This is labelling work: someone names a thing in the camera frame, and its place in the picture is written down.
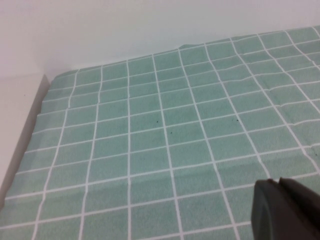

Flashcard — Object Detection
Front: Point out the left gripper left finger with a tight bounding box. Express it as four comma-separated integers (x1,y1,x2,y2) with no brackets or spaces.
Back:
250,178,301,240

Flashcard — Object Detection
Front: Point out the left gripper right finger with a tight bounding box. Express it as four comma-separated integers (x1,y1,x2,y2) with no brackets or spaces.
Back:
278,176,320,240

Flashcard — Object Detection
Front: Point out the green checked tablecloth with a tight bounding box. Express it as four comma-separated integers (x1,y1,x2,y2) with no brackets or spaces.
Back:
0,24,320,240

